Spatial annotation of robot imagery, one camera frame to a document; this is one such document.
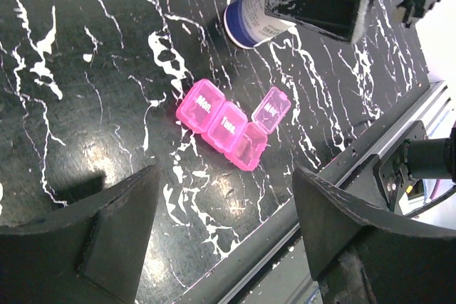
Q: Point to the white pill bottle blue label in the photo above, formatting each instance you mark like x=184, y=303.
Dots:
x=247, y=25

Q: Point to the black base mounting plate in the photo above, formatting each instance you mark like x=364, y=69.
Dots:
x=414, y=142

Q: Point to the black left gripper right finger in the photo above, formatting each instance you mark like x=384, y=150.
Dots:
x=360, y=253

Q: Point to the pink weekly pill organizer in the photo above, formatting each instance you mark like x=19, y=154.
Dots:
x=226, y=128

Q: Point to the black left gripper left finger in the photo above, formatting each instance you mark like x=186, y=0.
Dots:
x=91, y=251

